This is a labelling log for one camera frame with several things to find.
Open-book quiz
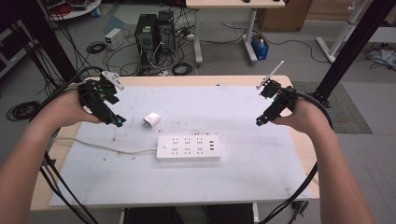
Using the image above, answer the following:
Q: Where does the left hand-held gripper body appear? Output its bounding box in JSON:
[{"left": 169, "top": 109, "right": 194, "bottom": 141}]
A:
[{"left": 78, "top": 70, "right": 125, "bottom": 120}]

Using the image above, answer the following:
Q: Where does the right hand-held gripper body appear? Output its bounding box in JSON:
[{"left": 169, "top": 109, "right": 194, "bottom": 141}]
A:
[{"left": 256, "top": 60, "right": 299, "bottom": 117}]

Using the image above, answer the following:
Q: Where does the white charger plug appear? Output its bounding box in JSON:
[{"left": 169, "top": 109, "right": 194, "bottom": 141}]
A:
[{"left": 142, "top": 112, "right": 163, "bottom": 129}]

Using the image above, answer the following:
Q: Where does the white power strip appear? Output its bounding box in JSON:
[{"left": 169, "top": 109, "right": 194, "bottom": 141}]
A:
[{"left": 156, "top": 133, "right": 222, "bottom": 162}]

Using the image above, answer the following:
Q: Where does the person's right hand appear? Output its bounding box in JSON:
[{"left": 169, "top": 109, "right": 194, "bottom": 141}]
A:
[{"left": 270, "top": 95, "right": 333, "bottom": 135}]

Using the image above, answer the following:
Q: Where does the person's left hand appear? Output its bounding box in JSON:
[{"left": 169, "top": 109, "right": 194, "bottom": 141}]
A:
[{"left": 38, "top": 89, "right": 104, "bottom": 129}]

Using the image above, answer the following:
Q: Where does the blue storage box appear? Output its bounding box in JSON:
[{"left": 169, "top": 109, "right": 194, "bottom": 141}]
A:
[{"left": 250, "top": 33, "right": 271, "bottom": 62}]

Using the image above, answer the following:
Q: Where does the white power supply box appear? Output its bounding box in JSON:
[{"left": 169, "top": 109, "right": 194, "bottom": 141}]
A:
[{"left": 104, "top": 27, "right": 126, "bottom": 51}]

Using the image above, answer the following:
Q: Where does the grey floor mat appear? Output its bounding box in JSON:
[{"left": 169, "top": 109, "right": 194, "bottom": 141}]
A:
[{"left": 290, "top": 80, "right": 374, "bottom": 135}]

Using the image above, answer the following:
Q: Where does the black computer tower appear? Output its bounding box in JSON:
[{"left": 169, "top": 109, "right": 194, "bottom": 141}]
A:
[
  {"left": 156, "top": 9, "right": 177, "bottom": 54},
  {"left": 134, "top": 13, "right": 159, "bottom": 67}
]

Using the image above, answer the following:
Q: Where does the brown cardboard box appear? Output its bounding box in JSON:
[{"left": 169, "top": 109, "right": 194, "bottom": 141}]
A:
[{"left": 255, "top": 0, "right": 314, "bottom": 33}]

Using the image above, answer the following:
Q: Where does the round white table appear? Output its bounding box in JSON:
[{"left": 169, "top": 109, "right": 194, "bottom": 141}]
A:
[{"left": 36, "top": 0, "right": 103, "bottom": 22}]

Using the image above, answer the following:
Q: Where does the white metal stand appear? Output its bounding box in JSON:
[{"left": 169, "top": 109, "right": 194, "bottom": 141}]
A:
[{"left": 315, "top": 0, "right": 375, "bottom": 64}]

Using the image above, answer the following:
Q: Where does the small black floor device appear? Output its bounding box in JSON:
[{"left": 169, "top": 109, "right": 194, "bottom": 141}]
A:
[{"left": 290, "top": 200, "right": 310, "bottom": 217}]

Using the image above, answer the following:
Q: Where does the dark equipment rack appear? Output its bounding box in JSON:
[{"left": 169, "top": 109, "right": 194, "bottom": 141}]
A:
[{"left": 0, "top": 19, "right": 40, "bottom": 79}]

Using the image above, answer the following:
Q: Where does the white table mat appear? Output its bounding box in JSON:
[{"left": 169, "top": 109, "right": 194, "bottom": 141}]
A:
[{"left": 49, "top": 85, "right": 313, "bottom": 208}]

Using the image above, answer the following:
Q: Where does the wooden table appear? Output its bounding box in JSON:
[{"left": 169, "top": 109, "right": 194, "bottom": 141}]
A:
[{"left": 29, "top": 75, "right": 320, "bottom": 213}]

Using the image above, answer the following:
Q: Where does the white-legged wooden desk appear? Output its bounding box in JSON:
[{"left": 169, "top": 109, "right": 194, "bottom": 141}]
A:
[{"left": 185, "top": 0, "right": 287, "bottom": 66}]

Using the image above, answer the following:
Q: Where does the white power strip cable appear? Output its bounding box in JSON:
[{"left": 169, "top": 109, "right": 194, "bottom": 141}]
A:
[{"left": 51, "top": 136, "right": 159, "bottom": 156}]

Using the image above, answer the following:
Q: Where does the coiled black cable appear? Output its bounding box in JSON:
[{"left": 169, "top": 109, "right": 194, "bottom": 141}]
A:
[
  {"left": 85, "top": 40, "right": 107, "bottom": 55},
  {"left": 171, "top": 62, "right": 194, "bottom": 77},
  {"left": 6, "top": 100, "right": 42, "bottom": 122}
]

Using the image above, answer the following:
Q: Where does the black metal frame post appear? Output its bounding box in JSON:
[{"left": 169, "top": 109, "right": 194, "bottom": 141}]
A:
[
  {"left": 309, "top": 0, "right": 396, "bottom": 108},
  {"left": 18, "top": 0, "right": 78, "bottom": 83}
]

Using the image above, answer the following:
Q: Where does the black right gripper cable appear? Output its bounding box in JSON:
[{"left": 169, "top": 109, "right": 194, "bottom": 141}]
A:
[{"left": 258, "top": 89, "right": 334, "bottom": 224}]

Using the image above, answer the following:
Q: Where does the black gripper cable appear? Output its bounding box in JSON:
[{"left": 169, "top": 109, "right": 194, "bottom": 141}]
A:
[
  {"left": 28, "top": 65, "right": 105, "bottom": 224},
  {"left": 258, "top": 89, "right": 334, "bottom": 224}
]

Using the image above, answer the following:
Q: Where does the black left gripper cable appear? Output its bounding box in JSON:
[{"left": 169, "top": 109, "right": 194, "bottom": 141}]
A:
[{"left": 28, "top": 65, "right": 105, "bottom": 224}]

